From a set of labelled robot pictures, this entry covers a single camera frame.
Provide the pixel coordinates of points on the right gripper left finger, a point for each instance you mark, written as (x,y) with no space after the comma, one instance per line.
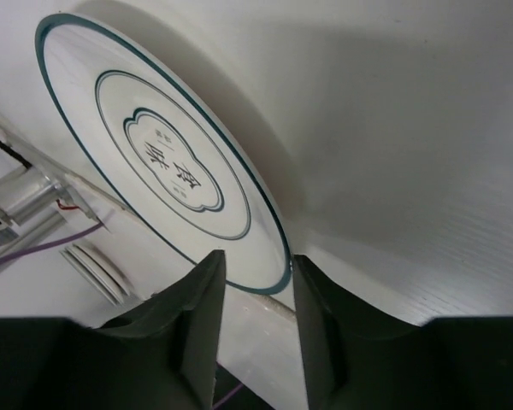
(162,354)

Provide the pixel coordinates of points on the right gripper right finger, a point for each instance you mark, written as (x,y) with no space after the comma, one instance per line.
(354,355)

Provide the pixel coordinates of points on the white plate with green lines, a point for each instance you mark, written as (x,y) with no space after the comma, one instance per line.
(163,151)

